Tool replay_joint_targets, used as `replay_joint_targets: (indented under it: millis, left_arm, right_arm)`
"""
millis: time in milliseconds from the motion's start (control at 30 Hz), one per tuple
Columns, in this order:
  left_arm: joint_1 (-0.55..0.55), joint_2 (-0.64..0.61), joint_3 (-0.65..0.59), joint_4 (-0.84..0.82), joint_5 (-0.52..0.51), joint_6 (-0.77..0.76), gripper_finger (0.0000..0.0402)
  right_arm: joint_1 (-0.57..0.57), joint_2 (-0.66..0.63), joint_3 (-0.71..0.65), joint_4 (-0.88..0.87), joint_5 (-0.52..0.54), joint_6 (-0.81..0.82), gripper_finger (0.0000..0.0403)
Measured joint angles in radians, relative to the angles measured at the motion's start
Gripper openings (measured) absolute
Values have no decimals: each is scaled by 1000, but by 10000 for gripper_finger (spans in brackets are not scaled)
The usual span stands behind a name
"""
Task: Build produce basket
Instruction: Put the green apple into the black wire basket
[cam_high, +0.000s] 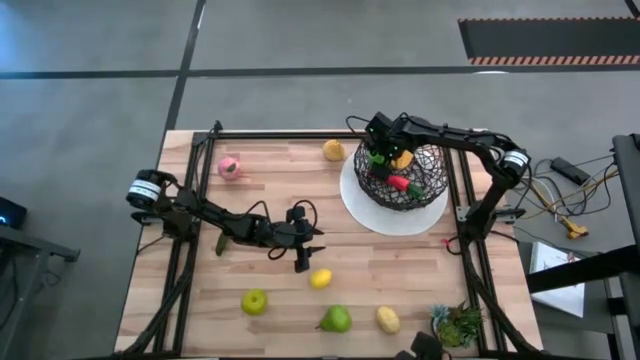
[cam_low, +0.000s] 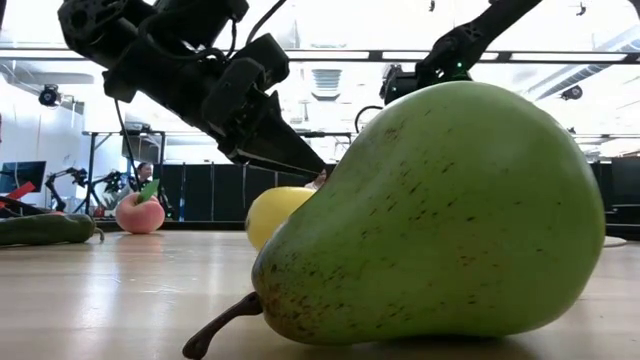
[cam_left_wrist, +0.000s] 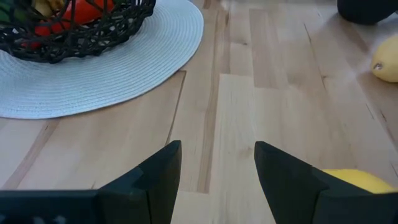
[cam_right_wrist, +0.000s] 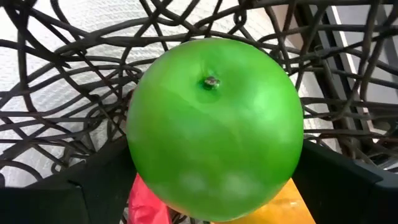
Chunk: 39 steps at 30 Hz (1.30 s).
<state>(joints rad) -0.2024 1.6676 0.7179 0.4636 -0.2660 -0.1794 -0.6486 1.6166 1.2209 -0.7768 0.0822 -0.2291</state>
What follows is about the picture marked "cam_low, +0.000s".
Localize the black slanted bar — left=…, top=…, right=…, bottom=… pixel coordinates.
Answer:
left=0, top=195, right=47, bottom=219

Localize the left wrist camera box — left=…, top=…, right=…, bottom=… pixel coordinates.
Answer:
left=244, top=32, right=292, bottom=94

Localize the red background bar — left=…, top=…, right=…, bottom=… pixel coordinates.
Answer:
left=3, top=181, right=37, bottom=202

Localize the black background table frame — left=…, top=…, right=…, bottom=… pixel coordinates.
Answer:
left=82, top=129, right=167, bottom=217
left=294, top=130, right=354, bottom=151

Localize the black table edge rail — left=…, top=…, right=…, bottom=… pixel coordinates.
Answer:
left=94, top=219, right=250, bottom=232

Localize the person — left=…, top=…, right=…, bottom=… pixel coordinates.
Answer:
left=129, top=161, right=157, bottom=195
left=305, top=168, right=329, bottom=191

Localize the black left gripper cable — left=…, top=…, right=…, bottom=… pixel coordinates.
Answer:
left=244, top=0, right=290, bottom=46

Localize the yellow lemon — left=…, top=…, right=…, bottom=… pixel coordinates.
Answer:
left=244, top=186, right=317, bottom=252

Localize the black partition wall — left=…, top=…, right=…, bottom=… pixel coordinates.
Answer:
left=589, top=157, right=640, bottom=241
left=152, top=162, right=337, bottom=224

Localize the dark computer monitor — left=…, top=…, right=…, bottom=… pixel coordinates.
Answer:
left=0, top=160, right=47, bottom=194

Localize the thin black hanging cable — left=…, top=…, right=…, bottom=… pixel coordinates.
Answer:
left=113, top=98, right=144, bottom=194

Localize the pink peach with green leaf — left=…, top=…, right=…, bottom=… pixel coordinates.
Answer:
left=114, top=178, right=166, bottom=235

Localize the dark green cucumber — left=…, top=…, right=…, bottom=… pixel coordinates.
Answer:
left=0, top=213, right=106, bottom=247

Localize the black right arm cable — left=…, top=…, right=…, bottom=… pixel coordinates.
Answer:
left=353, top=103, right=383, bottom=134

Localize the black overhead light rail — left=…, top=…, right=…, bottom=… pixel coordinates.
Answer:
left=0, top=47, right=640, bottom=65

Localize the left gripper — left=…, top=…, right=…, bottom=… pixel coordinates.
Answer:
left=102, top=33, right=329, bottom=178

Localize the ceiling air vent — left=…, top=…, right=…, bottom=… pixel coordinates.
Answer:
left=310, top=68, right=342, bottom=102

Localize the large green pear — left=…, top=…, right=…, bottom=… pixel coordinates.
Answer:
left=182, top=80, right=607, bottom=360

